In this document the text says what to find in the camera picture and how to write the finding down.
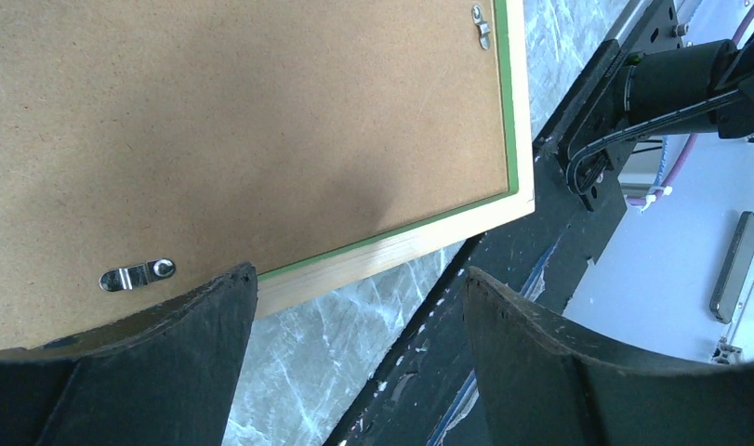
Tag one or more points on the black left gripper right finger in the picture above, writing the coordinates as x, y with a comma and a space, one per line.
547, 380

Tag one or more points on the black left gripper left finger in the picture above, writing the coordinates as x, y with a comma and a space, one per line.
162, 376

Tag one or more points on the green wooden photo frame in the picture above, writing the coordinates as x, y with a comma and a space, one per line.
148, 146

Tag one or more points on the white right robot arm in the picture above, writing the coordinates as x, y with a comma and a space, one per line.
707, 88

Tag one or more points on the black smartphone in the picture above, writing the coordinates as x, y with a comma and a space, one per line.
734, 270

